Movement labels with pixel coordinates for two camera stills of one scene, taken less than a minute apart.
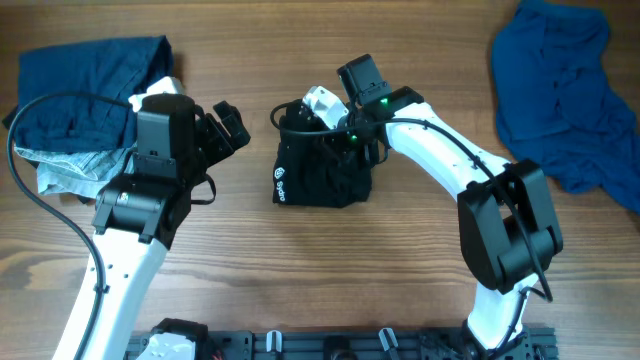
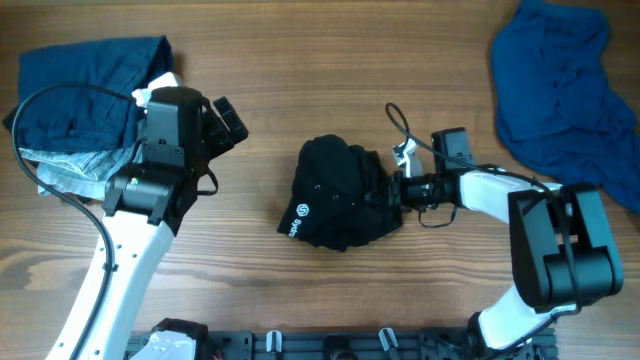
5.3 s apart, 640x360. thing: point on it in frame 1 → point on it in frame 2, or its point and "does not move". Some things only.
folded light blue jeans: [80, 173] does not move
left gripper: [223, 143] does not move
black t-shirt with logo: [318, 166] → [329, 202]
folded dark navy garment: [74, 98] does not move
